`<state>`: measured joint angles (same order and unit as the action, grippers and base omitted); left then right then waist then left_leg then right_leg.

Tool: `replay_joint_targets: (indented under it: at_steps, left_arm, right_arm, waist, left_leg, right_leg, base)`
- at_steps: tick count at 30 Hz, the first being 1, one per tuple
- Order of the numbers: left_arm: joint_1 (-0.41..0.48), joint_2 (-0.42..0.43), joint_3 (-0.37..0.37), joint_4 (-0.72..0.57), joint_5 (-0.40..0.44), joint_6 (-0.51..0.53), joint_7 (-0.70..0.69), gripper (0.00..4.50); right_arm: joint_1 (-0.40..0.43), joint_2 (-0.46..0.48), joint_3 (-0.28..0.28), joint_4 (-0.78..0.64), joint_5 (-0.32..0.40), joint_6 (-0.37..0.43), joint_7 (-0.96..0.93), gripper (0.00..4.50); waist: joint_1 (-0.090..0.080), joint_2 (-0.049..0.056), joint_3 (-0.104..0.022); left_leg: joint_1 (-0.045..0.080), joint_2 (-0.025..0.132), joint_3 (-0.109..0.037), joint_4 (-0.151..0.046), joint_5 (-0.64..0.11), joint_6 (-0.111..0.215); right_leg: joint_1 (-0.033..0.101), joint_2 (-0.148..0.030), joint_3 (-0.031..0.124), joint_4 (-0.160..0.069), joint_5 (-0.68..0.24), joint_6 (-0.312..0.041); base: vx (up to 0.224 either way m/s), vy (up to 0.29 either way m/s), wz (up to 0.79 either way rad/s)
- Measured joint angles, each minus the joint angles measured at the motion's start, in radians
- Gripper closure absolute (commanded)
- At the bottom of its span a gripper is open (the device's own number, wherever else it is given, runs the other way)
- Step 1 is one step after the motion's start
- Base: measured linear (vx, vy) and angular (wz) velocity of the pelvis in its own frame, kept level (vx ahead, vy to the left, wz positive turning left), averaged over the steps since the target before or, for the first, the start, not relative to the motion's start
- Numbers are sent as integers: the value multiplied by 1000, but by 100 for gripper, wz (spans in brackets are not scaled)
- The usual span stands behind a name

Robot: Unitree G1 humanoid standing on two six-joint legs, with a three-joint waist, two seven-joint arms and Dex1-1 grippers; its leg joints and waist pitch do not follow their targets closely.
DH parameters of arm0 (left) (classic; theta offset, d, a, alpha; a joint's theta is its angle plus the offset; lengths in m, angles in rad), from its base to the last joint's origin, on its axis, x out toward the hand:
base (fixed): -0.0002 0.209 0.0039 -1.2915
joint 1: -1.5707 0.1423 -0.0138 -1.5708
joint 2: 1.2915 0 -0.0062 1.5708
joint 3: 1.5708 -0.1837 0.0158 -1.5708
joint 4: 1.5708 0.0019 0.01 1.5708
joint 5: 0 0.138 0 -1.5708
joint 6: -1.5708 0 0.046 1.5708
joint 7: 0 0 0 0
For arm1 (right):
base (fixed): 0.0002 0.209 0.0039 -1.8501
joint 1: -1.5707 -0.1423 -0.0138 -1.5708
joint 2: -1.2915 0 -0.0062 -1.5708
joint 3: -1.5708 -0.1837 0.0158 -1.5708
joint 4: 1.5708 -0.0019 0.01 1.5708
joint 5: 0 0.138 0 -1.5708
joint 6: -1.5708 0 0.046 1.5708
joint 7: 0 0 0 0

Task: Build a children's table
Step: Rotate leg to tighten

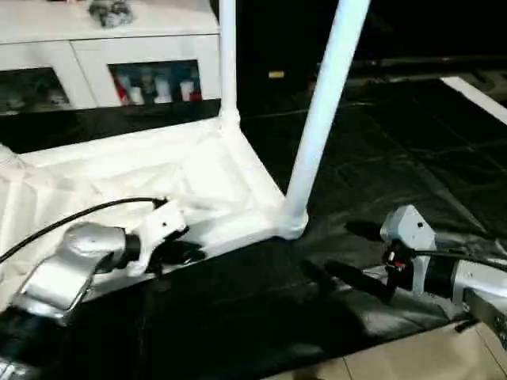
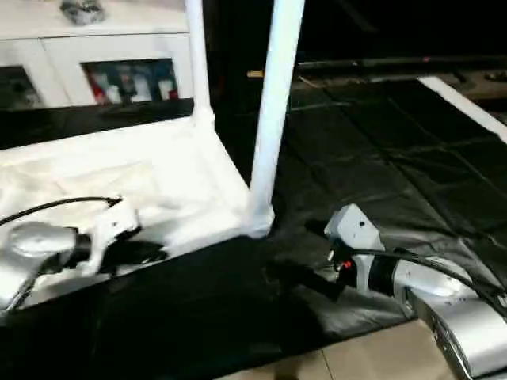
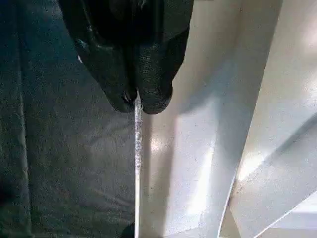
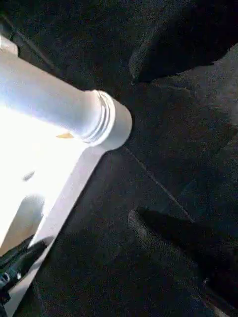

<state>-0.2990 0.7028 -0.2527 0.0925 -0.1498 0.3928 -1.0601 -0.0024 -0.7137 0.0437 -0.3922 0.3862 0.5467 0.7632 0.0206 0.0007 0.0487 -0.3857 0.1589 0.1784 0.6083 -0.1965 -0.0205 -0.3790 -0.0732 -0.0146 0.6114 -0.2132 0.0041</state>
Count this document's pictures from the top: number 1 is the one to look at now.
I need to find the white glass door cabinet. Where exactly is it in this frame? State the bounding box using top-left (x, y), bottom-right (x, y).
top-left (0, 0), bottom-right (223, 116)

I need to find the white bottle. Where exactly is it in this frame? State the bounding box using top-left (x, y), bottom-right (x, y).
top-left (154, 75), bottom-right (172, 104)

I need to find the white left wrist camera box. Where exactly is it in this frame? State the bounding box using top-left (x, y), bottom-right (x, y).
top-left (127, 200), bottom-right (191, 278)

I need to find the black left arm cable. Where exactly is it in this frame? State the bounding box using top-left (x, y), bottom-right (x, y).
top-left (0, 196), bottom-right (169, 266)

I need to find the red bottle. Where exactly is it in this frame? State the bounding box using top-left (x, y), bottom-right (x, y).
top-left (115, 75), bottom-right (132, 106)

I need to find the white plastic table top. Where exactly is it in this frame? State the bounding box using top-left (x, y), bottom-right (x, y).
top-left (0, 111), bottom-right (310, 306)

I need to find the grey metallic ornament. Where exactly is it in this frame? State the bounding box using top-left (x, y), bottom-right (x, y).
top-left (89, 0), bottom-right (134, 29)

